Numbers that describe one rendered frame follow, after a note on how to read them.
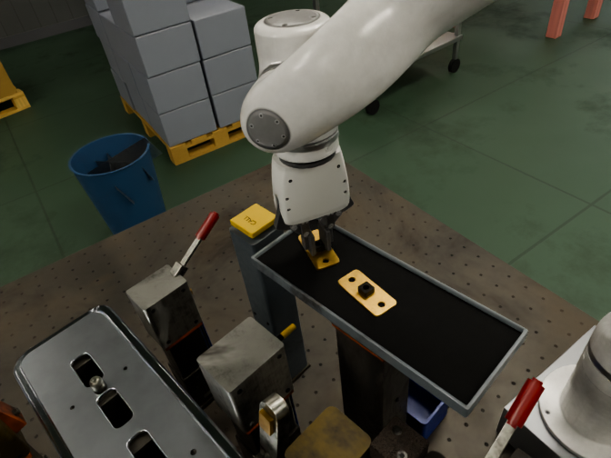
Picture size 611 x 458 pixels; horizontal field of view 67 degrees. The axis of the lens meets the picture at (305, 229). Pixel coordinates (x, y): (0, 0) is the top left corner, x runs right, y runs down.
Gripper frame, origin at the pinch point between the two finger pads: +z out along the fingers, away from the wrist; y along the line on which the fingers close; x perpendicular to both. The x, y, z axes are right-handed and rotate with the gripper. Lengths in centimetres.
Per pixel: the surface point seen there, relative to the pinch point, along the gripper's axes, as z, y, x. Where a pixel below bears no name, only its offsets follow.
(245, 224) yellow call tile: 2.5, 8.5, -11.5
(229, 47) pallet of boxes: 54, -38, -253
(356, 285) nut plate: 2.2, -1.9, 9.5
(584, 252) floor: 118, -150, -57
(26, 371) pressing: 19, 51, -12
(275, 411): 7.9, 14.2, 19.1
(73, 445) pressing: 18.6, 43.2, 5.8
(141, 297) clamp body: 12.6, 29.2, -13.4
